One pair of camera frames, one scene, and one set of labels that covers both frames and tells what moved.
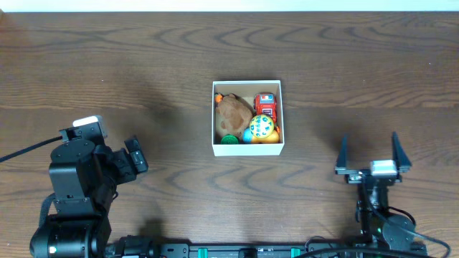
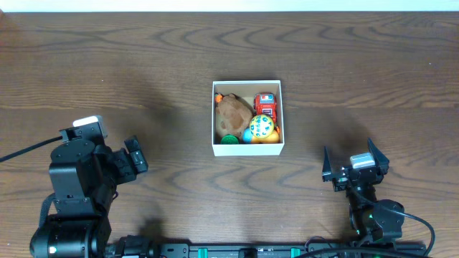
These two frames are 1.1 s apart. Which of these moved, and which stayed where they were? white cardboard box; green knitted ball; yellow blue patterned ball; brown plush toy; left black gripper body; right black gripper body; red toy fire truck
Moved: right black gripper body
Stayed: yellow blue patterned ball; left black gripper body; white cardboard box; red toy fire truck; green knitted ball; brown plush toy
